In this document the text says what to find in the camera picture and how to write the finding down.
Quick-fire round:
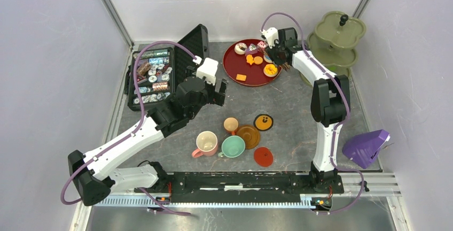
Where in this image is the blue frosted donut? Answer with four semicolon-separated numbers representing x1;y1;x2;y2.
263;55;273;63

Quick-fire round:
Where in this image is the purple triangle cake slice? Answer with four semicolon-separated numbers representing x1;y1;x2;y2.
245;43;259;55

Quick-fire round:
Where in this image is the round orange cookie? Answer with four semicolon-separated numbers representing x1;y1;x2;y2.
253;56;263;65

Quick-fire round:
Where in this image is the red round tray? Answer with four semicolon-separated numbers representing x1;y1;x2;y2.
222;38;282;87

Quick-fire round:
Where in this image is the orange square cracker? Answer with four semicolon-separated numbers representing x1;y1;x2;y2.
236;74;247;81

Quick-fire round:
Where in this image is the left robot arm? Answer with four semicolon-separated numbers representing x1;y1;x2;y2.
64;76;228;206

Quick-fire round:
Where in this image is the orange bear cookie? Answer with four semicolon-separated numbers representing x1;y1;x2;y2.
246;55;254;65

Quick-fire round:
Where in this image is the red round coaster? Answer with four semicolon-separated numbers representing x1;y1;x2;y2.
253;147;274;167

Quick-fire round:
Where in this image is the white chocolate donut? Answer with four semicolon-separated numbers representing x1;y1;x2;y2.
234;42;248;55

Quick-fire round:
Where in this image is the orange smiley coaster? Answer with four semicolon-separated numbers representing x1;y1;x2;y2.
253;114;274;132

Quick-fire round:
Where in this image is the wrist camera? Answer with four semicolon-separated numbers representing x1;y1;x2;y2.
193;56;218;85
261;27;279;49

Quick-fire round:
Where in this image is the yellow frosted donut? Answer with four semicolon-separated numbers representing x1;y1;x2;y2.
263;64;279;78

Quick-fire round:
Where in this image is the black open case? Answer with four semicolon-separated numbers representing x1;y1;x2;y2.
137;24;209;109

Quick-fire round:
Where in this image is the mint green cup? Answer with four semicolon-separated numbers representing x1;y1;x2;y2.
217;135;245;158

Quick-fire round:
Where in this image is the small orange cup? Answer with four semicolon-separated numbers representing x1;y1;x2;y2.
223;117;239;135

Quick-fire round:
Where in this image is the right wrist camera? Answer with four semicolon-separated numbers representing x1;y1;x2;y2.
261;27;279;49

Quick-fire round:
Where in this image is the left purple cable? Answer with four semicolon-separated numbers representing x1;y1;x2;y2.
60;41;203;217

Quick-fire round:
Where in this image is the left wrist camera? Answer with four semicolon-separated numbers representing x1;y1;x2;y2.
193;56;218;85

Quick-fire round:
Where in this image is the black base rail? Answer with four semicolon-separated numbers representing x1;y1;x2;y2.
146;162;345;203

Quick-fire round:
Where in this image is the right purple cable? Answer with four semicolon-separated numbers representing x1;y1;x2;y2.
261;12;365;215

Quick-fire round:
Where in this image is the purple cable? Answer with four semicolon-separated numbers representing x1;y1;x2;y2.
261;12;365;215
60;41;203;217

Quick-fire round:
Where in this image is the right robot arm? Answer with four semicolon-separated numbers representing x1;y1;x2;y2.
261;27;350;193

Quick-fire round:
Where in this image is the purple plastic holder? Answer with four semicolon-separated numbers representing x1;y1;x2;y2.
342;129;390;169

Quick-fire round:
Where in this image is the pink mug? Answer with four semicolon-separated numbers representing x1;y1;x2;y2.
192;131;218;158

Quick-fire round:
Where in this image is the pink strawberry cake slice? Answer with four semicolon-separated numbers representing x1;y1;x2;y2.
256;41;268;51

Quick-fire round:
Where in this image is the green three-tier stand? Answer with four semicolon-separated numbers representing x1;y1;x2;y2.
303;11;366;79

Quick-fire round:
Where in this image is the brown saucer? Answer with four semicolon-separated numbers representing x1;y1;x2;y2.
235;125;261;150

